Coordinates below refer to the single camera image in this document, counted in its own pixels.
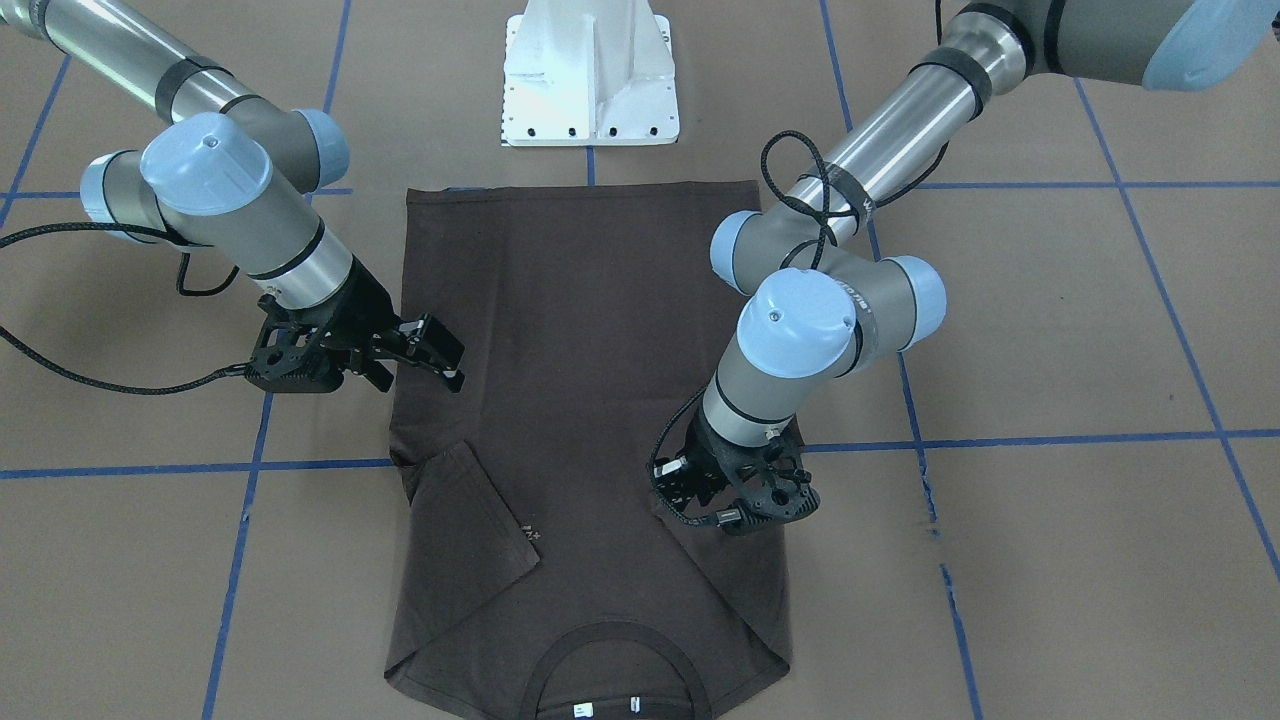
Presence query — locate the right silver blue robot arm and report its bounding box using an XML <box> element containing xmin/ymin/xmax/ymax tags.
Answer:
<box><xmin>3</xmin><ymin>1</ymin><xmax>465</xmax><ymax>395</ymax></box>

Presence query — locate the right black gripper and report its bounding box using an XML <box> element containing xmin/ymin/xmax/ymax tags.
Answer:
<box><xmin>305</xmin><ymin>263</ymin><xmax>465</xmax><ymax>393</ymax></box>

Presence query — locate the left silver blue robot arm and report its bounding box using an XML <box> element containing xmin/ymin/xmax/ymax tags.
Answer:
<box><xmin>648</xmin><ymin>1</ymin><xmax>1277</xmax><ymax>536</ymax></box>

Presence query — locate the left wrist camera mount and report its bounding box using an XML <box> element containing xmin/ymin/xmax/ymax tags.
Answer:
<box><xmin>709</xmin><ymin>430</ymin><xmax>820</xmax><ymax>536</ymax></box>

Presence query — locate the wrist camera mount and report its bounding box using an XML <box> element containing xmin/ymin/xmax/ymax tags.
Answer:
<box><xmin>709</xmin><ymin>430</ymin><xmax>820</xmax><ymax>536</ymax></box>
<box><xmin>244</xmin><ymin>293</ymin><xmax>344</xmax><ymax>395</ymax></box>

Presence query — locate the dark brown t-shirt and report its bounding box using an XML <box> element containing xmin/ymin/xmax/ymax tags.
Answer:
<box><xmin>384</xmin><ymin>181</ymin><xmax>792</xmax><ymax>719</ymax></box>

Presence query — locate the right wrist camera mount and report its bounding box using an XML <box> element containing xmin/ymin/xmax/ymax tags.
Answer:
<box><xmin>244</xmin><ymin>293</ymin><xmax>344</xmax><ymax>395</ymax></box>

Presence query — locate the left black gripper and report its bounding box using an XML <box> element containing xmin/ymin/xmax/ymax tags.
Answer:
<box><xmin>650</xmin><ymin>413</ymin><xmax>801</xmax><ymax>521</ymax></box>

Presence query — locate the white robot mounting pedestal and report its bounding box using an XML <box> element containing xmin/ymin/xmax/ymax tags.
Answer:
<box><xmin>500</xmin><ymin>1</ymin><xmax>681</xmax><ymax>147</ymax></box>

